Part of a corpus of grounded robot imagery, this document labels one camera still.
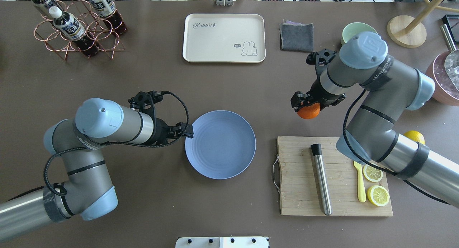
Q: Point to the copper wire bottle rack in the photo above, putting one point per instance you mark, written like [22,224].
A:
[83,11]

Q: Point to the front tea bottle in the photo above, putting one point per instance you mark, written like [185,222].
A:
[73,30]

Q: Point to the upper lemon slice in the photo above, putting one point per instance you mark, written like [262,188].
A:
[372,174]

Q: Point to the cream rabbit tray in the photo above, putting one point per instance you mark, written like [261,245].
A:
[224,38]

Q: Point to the green bowl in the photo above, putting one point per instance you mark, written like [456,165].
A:
[354,28]

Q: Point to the grey folded cloth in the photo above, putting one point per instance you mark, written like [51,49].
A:
[297,37]

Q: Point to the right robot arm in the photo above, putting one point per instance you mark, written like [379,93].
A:
[392,88]

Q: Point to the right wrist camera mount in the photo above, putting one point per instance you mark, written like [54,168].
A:
[321,59]

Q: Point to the whole yellow lemon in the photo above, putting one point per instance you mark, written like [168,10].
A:
[415,136]

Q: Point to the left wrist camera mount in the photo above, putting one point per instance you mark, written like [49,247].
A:
[144,102]

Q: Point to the wooden cutting board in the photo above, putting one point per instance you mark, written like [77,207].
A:
[299,191]

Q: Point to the lower lemon slice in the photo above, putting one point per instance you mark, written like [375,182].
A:
[378,195]

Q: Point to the right tea bottle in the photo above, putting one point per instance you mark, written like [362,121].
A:
[107,11]

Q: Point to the white control box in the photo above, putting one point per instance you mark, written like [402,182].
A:
[223,242]

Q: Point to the orange mandarin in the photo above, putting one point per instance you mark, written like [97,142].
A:
[309,112]

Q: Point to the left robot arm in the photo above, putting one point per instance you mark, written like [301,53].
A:
[76,178]

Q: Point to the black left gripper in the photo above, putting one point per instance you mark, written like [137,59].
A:
[161,130]

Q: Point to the pink bowl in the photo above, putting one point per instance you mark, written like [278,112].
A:
[445,91]

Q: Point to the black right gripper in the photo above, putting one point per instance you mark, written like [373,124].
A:
[320,92]

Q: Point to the metal ice scoop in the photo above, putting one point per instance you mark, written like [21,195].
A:
[451,63]

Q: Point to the steel muddler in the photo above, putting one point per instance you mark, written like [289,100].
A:
[322,181]

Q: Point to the wooden stand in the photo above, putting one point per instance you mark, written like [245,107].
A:
[409,31]

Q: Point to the lemon slice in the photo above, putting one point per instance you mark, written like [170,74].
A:
[378,195]
[372,174]

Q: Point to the blue plate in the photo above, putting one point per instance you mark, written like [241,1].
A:
[223,145]

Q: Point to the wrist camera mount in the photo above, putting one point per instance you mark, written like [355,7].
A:
[144,102]
[321,59]

